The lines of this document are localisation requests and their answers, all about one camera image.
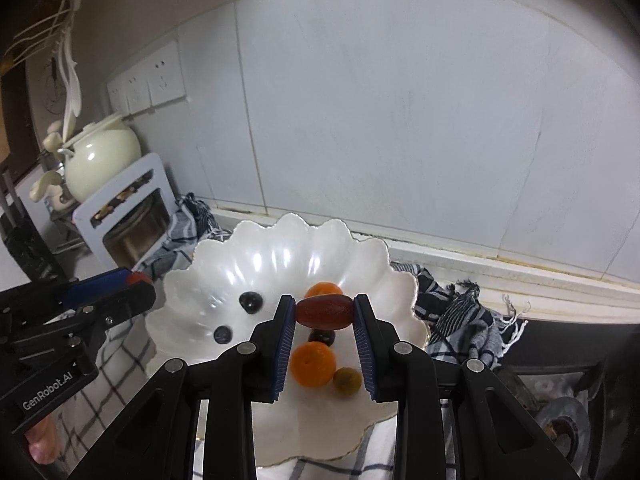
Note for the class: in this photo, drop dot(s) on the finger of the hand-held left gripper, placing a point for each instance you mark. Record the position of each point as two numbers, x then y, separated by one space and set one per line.
130 297
95 285

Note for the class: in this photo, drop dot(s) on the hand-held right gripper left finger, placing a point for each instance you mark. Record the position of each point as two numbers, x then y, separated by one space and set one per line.
282 355

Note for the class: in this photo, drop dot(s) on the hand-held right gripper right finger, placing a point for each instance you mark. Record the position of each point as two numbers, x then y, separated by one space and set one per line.
364 355

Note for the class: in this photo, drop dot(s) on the orange tangerine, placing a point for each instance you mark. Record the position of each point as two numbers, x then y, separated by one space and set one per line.
312 365
324 289

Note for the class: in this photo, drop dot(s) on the dark purple grape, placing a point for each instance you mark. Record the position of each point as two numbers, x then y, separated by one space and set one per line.
250 301
223 335
320 336

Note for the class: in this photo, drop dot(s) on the red oblong fruit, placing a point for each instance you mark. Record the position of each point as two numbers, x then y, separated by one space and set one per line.
325 312

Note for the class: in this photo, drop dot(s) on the white scalloped bowl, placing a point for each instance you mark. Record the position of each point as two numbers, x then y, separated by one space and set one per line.
280 260

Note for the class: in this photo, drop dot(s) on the person's left hand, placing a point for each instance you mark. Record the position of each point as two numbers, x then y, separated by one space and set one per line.
42 445

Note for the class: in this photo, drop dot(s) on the stainless steel pot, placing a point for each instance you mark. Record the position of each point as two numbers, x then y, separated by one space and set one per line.
135 230

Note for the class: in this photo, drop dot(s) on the black knife block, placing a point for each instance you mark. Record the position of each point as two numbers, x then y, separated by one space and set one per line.
30 255

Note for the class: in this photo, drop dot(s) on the checkered white cloth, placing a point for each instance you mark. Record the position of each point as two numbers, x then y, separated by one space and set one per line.
465 320

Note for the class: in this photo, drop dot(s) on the cream ceramic pot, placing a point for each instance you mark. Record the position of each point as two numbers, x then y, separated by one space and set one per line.
100 160

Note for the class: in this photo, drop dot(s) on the white plastic ladle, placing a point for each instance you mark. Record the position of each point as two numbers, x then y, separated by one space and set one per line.
66 120

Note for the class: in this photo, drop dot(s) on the white plastic spoon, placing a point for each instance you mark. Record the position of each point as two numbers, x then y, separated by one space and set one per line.
75 92

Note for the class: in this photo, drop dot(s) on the dark hanging whisk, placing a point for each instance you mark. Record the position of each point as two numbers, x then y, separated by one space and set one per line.
52 90

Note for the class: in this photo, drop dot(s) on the stove burner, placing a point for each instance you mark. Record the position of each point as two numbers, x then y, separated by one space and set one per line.
560 420

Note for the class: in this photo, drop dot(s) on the black gas stove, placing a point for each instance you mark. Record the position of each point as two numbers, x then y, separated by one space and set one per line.
600 375

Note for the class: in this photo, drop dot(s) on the pale plastic stand frame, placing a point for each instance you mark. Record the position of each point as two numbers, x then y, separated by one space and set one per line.
160 170

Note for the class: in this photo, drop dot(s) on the white wall socket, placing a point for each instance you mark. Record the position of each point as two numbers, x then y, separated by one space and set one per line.
116 94
137 86
167 72

